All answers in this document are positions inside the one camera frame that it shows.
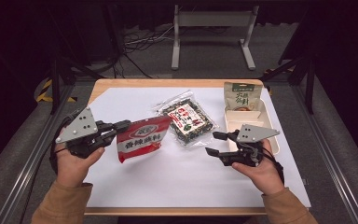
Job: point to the white metal stand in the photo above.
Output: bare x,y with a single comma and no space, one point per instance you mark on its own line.
213,18

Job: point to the person's right hand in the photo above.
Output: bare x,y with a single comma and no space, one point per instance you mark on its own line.
265,177

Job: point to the person's left hand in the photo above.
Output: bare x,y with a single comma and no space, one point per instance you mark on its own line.
71,171

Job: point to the white paper sheet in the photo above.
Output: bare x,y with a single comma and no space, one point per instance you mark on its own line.
174,180

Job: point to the clear dried seaweed packet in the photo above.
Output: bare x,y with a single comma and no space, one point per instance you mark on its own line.
189,121

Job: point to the aluminium rail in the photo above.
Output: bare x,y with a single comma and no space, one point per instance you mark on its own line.
329,155
28,168

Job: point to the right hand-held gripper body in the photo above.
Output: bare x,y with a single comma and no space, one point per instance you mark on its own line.
254,133

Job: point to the wooden table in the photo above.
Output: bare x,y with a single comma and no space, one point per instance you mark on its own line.
167,82

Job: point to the red seasoning packet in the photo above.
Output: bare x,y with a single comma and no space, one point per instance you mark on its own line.
143,140

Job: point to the cream and green seasoning packet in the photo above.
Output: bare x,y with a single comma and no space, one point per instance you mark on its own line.
242,96

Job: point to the black metal stand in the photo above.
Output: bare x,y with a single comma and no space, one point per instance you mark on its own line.
309,90
55,87

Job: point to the cream plastic tray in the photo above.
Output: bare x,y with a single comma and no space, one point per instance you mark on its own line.
240,118

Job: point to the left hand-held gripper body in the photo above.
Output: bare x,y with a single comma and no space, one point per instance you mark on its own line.
77,127

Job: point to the yellow and black floor tape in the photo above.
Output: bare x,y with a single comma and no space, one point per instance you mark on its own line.
45,90

